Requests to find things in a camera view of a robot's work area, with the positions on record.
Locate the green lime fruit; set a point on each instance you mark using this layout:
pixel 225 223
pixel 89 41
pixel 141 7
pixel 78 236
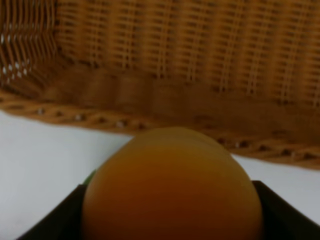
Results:
pixel 89 178

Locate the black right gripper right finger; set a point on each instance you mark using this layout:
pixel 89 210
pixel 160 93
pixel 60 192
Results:
pixel 281 220

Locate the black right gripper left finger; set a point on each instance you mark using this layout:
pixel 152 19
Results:
pixel 63 222

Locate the orange wicker basket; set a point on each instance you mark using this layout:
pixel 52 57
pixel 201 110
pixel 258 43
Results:
pixel 245 72

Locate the red yellow apple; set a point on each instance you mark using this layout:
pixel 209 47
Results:
pixel 171 184

